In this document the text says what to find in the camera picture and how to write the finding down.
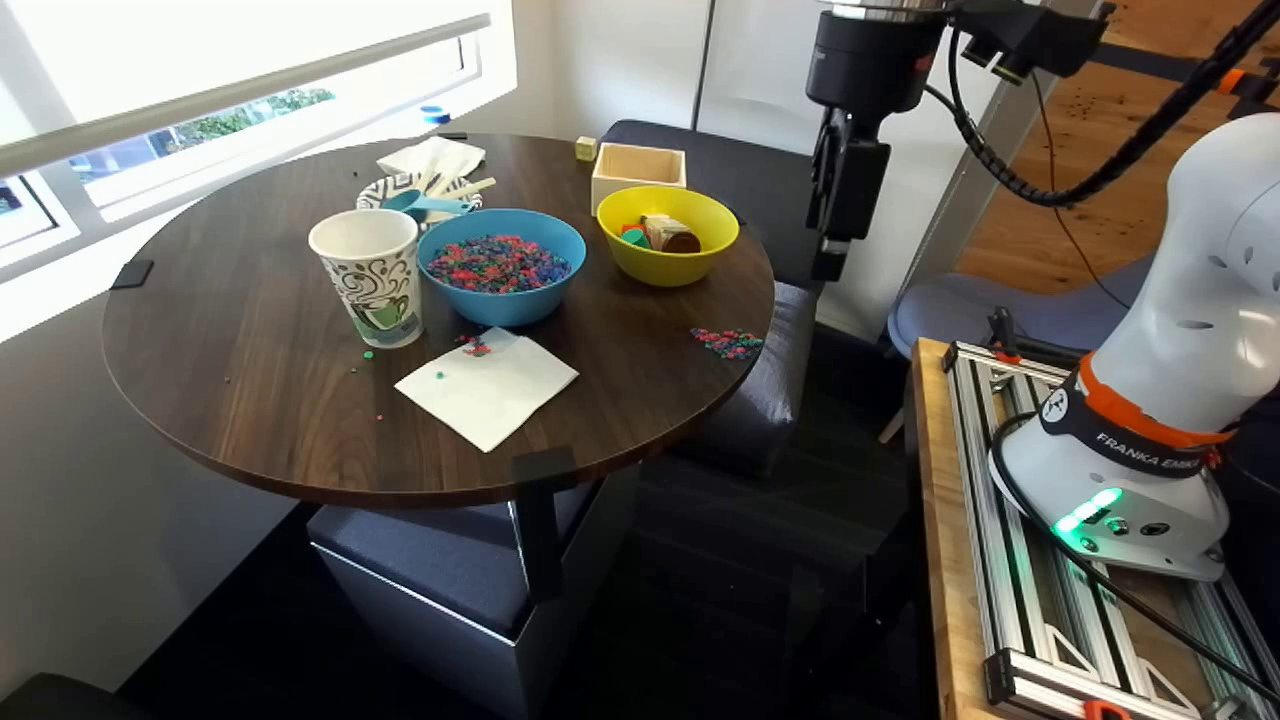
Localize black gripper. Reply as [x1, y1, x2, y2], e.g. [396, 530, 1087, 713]
[802, 9, 952, 289]

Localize yellow bowl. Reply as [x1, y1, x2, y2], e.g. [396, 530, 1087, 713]
[591, 185, 745, 292]

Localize square wooden box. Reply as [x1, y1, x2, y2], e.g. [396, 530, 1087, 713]
[587, 138, 692, 216]

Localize blue bowl with beads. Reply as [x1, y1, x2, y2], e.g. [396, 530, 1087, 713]
[415, 202, 591, 332]

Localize white square paper napkin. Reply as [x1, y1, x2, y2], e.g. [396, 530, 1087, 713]
[391, 324, 583, 457]

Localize small patterned bowl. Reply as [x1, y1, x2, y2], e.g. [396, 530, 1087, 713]
[351, 173, 482, 227]

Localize scattered colourful beads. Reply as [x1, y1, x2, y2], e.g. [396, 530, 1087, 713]
[689, 324, 766, 360]

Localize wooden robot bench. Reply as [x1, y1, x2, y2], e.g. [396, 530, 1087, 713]
[902, 337, 1002, 720]

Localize white folded napkin stack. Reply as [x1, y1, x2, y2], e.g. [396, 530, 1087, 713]
[376, 130, 490, 197]

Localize white printed paper cup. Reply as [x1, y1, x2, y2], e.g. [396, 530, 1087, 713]
[305, 202, 427, 350]

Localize round dark wooden table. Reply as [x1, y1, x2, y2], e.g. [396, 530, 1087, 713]
[97, 127, 778, 507]

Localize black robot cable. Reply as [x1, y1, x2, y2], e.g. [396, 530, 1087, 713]
[938, 0, 1280, 210]

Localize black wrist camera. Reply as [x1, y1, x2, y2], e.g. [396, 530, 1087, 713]
[952, 0, 1111, 79]

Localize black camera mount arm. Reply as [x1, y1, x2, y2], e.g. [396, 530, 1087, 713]
[1092, 0, 1280, 127]

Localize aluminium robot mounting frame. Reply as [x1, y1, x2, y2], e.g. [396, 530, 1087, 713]
[936, 337, 1280, 720]

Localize grey window rail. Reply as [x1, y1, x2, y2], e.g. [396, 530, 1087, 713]
[0, 11, 495, 185]

